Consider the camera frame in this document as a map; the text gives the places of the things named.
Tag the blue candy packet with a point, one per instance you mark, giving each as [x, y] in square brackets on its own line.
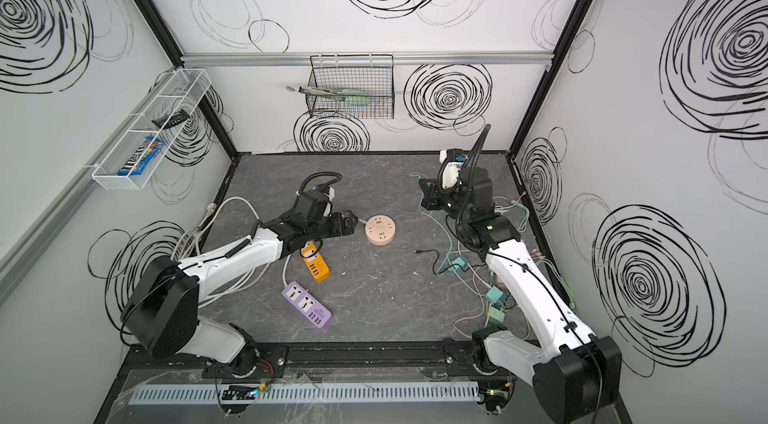
[149, 148]

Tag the purple power strip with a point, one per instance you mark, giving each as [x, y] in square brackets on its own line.
[307, 305]

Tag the grey slotted cable duct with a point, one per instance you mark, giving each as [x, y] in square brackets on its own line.
[307, 393]

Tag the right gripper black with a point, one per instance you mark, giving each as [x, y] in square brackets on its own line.
[430, 193]

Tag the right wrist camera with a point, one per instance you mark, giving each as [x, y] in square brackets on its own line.
[451, 161]

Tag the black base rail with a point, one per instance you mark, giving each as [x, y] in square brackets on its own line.
[456, 358]

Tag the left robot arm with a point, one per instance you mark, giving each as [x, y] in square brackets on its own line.
[162, 313]

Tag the round pink power strip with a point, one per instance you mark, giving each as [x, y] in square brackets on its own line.
[380, 230]

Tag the orange power strip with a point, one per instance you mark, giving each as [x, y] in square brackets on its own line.
[314, 262]

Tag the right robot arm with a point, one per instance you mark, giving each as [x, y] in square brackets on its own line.
[572, 371]

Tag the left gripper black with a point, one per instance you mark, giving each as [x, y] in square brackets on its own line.
[344, 223]

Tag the white wire wall basket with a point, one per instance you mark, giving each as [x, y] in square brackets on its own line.
[179, 89]

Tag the metal tongs in basket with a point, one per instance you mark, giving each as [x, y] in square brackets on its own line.
[351, 97]

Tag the black wire wall basket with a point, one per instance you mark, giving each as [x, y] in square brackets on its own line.
[372, 73]

